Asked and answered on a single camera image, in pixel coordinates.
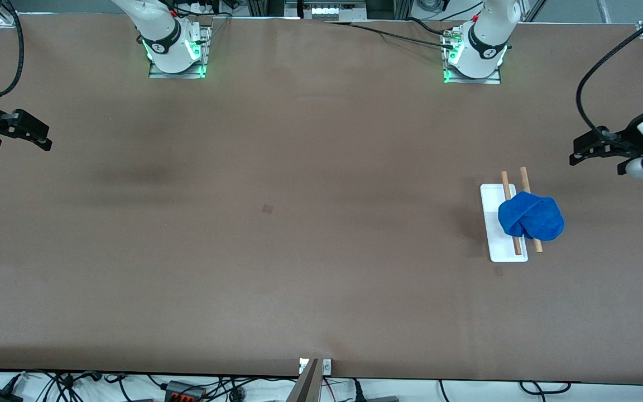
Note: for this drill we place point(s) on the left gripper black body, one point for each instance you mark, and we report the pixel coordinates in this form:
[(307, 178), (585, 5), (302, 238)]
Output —
[(626, 139)]

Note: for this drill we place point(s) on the blue cloth towel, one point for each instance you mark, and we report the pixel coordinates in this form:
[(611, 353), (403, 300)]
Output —
[(531, 218)]

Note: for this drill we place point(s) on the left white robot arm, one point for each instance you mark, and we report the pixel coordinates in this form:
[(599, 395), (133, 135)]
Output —
[(486, 33)]

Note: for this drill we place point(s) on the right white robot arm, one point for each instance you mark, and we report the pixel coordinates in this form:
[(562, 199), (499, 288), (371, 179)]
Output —
[(165, 22)]

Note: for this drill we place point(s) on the white rack with wooden bars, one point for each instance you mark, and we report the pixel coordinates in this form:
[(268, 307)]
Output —
[(494, 240)]

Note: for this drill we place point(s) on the black orange power adapter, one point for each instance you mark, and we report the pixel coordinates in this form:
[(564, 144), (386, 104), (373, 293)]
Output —
[(185, 391)]

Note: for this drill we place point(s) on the grey box with white connectors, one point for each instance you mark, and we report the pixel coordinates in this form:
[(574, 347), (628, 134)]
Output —
[(327, 10)]

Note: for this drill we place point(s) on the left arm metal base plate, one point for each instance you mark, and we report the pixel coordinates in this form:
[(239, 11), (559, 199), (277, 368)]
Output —
[(494, 80)]

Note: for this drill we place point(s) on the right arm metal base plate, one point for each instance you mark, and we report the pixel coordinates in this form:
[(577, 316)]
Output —
[(205, 53)]

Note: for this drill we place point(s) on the small metal table bracket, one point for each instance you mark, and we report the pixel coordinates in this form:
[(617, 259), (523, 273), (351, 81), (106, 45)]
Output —
[(327, 367)]

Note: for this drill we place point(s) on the grey camera stand post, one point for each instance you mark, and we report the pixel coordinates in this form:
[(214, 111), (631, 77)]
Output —
[(306, 385)]

